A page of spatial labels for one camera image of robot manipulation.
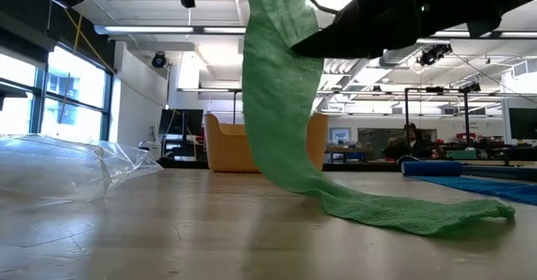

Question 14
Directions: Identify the green elastic bandage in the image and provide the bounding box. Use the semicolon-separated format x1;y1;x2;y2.
238;0;516;236

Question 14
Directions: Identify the blue elastic bandage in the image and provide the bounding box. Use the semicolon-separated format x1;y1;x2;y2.
401;160;537;207

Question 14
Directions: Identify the long ceiling light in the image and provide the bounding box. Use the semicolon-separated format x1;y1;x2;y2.
94;24;248;36

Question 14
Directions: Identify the person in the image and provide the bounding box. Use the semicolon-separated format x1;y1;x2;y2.
383;122;435;160

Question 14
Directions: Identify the dark computer monitor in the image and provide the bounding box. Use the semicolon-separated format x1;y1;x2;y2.
158;108;205;137
508;106;537;141

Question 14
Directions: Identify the large window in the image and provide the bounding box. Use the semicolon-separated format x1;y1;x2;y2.
0;44;112;143

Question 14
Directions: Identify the yellow plastic bin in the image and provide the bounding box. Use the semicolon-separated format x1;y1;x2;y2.
204;112;330;174

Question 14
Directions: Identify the white machine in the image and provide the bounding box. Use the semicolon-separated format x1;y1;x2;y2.
138;140;163;161

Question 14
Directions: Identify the round black wall camera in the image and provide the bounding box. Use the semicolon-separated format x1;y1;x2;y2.
150;52;168;70

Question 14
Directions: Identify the black ceiling camera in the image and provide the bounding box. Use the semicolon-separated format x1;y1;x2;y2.
417;43;453;67

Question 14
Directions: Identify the black camera stand frame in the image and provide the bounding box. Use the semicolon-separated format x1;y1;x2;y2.
404;82;482;147

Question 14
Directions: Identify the yellow cable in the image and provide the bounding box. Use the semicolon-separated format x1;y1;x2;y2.
62;7;169;109

